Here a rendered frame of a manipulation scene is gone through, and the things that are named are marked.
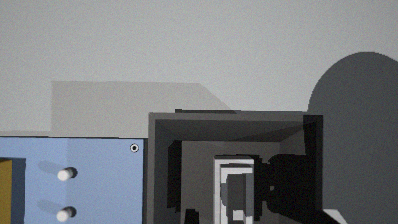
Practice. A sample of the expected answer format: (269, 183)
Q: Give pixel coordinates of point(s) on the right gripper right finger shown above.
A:
(321, 217)

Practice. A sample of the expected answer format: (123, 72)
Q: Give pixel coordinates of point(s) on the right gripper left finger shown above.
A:
(191, 217)

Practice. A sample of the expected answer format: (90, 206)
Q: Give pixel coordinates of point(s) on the yellow rectangular block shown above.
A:
(5, 191)

